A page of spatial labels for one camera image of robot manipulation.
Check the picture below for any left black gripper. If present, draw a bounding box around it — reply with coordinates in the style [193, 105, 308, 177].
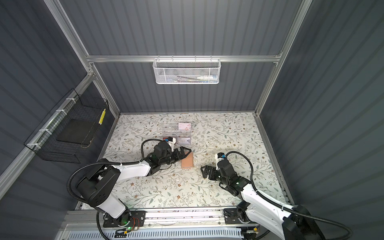
[159, 146, 191, 167]

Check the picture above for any pink leather card holder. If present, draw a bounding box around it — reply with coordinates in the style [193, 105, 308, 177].
[181, 152, 194, 169]

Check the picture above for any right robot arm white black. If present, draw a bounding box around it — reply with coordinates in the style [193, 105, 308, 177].
[201, 159, 325, 240]

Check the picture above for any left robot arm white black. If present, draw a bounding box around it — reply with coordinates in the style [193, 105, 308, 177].
[76, 139, 192, 219]

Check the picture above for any white card in organizer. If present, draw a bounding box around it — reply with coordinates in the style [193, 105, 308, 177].
[177, 137, 191, 146]

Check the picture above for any clear acrylic card organizer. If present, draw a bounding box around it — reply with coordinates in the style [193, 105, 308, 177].
[162, 123, 192, 144]

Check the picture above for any pink card in organizer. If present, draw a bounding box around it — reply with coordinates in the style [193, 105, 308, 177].
[178, 123, 192, 132]

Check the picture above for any white tube in basket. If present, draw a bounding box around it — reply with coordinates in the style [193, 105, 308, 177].
[197, 75, 219, 84]

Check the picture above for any yellow tag on basket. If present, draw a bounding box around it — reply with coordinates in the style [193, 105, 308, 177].
[98, 109, 106, 125]

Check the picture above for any black pad in basket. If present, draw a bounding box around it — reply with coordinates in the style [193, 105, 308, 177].
[57, 119, 94, 146]

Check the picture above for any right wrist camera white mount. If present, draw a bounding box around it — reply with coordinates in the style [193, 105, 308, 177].
[216, 153, 226, 170]

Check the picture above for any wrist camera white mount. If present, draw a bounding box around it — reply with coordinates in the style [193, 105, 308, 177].
[216, 153, 226, 170]
[165, 137, 177, 152]

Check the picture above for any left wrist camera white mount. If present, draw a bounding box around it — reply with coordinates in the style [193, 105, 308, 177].
[165, 137, 177, 152]

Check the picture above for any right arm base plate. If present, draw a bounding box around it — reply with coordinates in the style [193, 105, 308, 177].
[222, 208, 257, 225]

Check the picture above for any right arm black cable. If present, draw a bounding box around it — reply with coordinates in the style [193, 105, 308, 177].
[224, 150, 353, 240]

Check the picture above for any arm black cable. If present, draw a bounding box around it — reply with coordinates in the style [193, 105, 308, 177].
[66, 138, 164, 240]
[224, 150, 353, 240]

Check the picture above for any white perforated cable duct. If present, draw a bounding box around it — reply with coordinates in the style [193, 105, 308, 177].
[66, 227, 244, 240]

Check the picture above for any aluminium front rail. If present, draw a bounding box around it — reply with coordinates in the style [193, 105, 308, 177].
[61, 205, 307, 231]

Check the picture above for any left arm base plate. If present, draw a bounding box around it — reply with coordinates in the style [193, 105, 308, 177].
[103, 210, 147, 230]

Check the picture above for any white wire mesh basket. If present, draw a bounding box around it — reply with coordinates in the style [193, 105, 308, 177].
[153, 60, 222, 85]

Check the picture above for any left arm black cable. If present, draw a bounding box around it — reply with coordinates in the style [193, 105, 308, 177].
[66, 138, 164, 240]

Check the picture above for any black wire mesh basket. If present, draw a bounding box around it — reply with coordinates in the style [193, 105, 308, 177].
[24, 91, 109, 164]

